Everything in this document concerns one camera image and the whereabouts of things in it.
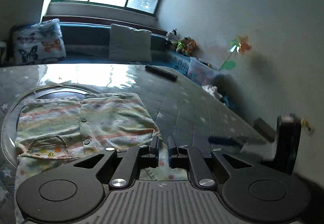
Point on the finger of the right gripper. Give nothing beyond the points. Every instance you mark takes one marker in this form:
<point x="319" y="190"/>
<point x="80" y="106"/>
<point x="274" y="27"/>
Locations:
<point x="264" y="129"/>
<point x="235" y="142"/>

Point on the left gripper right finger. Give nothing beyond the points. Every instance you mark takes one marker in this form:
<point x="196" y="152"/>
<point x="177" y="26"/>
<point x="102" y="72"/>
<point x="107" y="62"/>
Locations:
<point x="190" y="158"/>

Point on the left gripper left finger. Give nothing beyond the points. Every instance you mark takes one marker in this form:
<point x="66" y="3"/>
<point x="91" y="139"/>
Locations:
<point x="134" y="160"/>

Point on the colourful printed child's garment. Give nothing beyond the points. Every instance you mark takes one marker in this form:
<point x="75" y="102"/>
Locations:
<point x="58" y="132"/>

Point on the clear plastic storage box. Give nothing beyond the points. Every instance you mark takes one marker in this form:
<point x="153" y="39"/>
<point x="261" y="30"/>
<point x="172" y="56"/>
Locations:
<point x="201" y="73"/>

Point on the black remote control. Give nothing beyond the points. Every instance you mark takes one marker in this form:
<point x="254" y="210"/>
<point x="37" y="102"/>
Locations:
<point x="161" y="72"/>

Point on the colourful paper pinwheel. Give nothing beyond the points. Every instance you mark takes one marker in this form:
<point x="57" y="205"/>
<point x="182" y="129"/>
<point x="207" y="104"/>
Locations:
<point x="240" y="45"/>

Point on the orange plush toy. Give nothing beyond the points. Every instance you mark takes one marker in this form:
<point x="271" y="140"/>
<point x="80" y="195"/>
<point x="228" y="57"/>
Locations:
<point x="190" y="47"/>

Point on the brown plush toy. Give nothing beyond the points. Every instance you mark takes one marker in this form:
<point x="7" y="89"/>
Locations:
<point x="182" y="46"/>

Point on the plain white cushion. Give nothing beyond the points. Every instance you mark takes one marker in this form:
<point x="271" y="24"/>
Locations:
<point x="129" y="44"/>

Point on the black white plush toy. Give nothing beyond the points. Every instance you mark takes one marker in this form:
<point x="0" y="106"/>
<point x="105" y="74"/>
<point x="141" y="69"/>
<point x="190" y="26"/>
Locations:
<point x="171" y="38"/>

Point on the teal bench sofa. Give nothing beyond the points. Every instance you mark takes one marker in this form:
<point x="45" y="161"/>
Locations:
<point x="89" y="43"/>

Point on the butterfly print pillow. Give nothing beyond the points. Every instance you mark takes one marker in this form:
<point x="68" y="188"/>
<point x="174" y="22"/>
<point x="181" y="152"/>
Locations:
<point x="38" y="43"/>

